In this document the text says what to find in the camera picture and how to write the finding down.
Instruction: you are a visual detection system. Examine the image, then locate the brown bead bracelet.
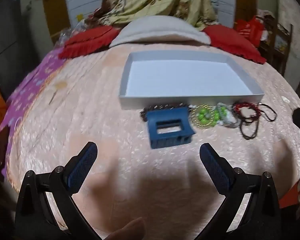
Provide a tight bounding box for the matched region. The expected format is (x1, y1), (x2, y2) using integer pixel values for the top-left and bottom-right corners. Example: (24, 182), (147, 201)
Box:
(139, 103), (188, 122)

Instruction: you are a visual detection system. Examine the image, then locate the peach textured blanket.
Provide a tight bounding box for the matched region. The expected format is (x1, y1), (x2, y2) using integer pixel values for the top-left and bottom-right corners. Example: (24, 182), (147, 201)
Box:
(5, 40), (300, 240)

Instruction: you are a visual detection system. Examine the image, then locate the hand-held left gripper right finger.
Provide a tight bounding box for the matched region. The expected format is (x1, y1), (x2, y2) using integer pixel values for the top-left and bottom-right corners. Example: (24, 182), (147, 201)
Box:
(199, 142), (282, 240)

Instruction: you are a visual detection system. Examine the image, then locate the red shopping bag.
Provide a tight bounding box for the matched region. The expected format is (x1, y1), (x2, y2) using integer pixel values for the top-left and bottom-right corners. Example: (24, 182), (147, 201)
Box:
(234, 16), (264, 47)

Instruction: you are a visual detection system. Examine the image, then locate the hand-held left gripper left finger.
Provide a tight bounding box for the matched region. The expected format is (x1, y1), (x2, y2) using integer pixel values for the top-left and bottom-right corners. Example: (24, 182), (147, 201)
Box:
(15, 141), (102, 240)

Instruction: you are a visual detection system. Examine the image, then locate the square red frilled cushion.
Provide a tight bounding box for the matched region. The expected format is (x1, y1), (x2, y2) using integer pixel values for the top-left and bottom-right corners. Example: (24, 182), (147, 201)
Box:
(202, 25), (267, 64)

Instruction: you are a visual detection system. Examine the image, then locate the wooden shelf rack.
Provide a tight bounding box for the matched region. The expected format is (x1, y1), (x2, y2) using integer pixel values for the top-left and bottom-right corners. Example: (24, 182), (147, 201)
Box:
(256, 10), (294, 75)

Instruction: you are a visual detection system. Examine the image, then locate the black cord necklace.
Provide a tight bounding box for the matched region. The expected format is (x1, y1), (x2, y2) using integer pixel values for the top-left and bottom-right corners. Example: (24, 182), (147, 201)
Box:
(239, 102), (278, 140)

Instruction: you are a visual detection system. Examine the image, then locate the purple floral sheet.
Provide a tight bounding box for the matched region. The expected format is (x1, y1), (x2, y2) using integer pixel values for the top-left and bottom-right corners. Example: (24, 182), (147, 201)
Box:
(0, 47), (68, 160)

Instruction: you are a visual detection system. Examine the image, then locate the beige pillow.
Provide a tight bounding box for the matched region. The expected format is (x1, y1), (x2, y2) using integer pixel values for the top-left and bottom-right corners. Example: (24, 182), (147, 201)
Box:
(109, 15), (210, 48)

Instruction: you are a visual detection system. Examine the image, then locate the round red frilled cushion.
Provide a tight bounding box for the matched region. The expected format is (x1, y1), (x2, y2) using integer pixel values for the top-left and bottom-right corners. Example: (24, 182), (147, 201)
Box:
(58, 25), (120, 60)

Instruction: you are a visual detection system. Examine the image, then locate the blue plastic box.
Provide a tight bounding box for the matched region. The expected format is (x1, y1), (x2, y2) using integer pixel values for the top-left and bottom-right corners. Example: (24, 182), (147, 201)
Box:
(146, 107), (195, 150)

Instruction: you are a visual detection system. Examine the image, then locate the person's left hand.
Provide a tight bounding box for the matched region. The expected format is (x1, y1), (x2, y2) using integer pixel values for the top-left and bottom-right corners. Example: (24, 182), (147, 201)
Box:
(100, 217), (146, 240)

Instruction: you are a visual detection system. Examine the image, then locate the dark red bead bracelet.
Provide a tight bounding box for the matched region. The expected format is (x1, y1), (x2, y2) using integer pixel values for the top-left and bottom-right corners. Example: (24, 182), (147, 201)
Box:
(240, 105), (262, 123)

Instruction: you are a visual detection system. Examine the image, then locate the white cardboard box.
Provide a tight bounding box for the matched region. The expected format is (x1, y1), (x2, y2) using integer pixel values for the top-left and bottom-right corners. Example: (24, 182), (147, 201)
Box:
(119, 50), (265, 110)

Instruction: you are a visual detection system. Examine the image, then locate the clear plastic bag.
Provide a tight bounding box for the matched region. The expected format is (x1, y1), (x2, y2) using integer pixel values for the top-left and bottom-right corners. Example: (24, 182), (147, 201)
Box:
(56, 27), (75, 48)

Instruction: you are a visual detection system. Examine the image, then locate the white bead necklace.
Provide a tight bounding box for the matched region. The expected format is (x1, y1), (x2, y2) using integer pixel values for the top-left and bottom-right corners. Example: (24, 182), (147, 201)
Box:
(215, 102), (242, 128)

